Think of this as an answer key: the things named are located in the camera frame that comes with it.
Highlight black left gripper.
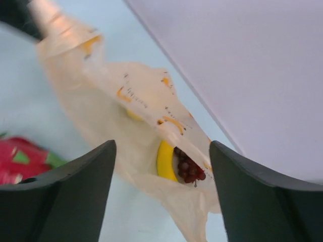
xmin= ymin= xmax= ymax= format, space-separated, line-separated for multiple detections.
xmin=1 ymin=0 xmax=42 ymax=41

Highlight dark red fake grapes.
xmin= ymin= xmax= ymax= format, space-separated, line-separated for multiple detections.
xmin=174 ymin=147 xmax=206 ymax=186

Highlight yellow fake lemon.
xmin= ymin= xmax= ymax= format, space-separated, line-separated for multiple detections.
xmin=126 ymin=109 xmax=142 ymax=122

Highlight translucent orange plastic bag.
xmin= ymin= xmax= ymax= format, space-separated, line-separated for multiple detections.
xmin=28 ymin=1 xmax=220 ymax=241

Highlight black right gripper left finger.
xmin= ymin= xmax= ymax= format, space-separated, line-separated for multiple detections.
xmin=1 ymin=140 xmax=116 ymax=242

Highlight red fake dragon fruit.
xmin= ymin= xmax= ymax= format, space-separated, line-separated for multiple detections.
xmin=1 ymin=133 xmax=67 ymax=185

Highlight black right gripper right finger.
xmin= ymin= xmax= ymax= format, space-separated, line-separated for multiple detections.
xmin=209 ymin=141 xmax=322 ymax=241

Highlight yellow fake banana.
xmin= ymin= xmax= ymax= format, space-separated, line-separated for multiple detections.
xmin=156 ymin=141 xmax=178 ymax=182

